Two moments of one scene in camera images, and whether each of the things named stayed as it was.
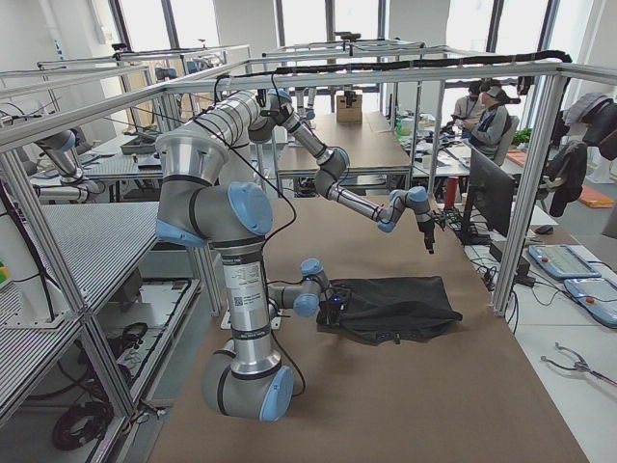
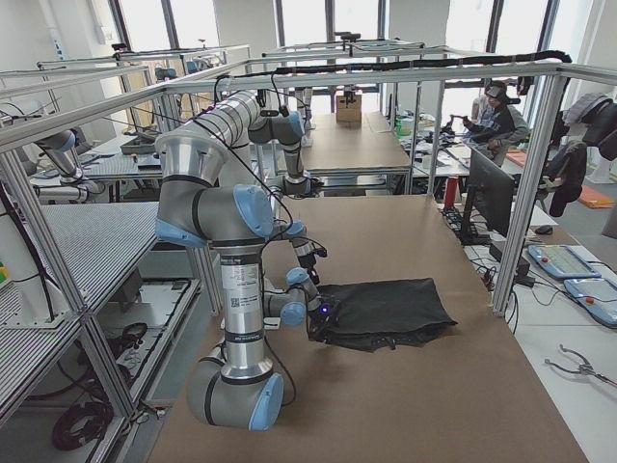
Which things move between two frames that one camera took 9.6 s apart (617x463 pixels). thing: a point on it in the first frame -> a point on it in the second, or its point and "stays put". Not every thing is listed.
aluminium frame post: (546, 125) stays put
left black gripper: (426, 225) -> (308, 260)
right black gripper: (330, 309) -> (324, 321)
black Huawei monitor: (492, 190) stays put
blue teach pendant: (562, 260) stays put
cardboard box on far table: (349, 115) stays put
